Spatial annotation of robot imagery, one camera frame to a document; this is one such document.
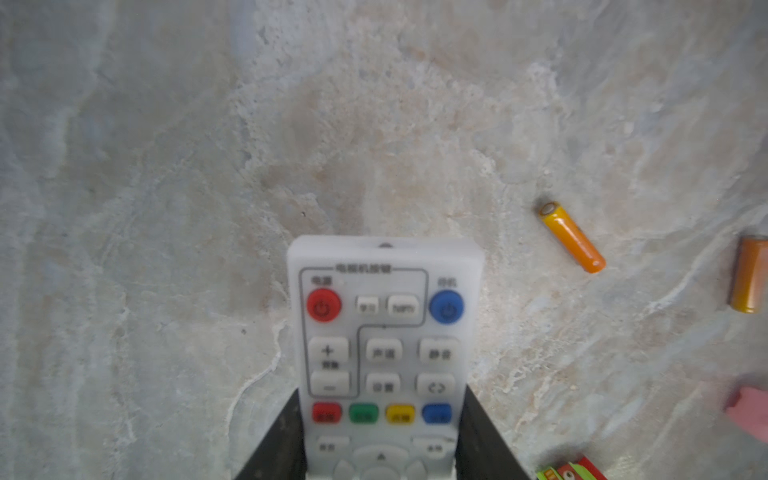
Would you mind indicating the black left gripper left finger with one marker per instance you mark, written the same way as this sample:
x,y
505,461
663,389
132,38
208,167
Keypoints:
x,y
281,454

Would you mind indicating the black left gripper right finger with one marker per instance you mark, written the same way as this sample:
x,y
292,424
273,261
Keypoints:
x,y
481,452

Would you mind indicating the white remote control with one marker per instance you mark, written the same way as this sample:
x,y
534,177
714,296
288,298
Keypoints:
x,y
384,330

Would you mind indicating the orange AA battery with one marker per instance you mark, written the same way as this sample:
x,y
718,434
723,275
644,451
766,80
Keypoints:
x,y
571,237
750,275

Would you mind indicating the red green toy car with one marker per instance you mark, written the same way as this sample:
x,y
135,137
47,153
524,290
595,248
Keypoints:
x,y
582,469

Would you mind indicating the pink pig toy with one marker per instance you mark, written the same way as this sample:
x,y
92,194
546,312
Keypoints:
x,y
747,408

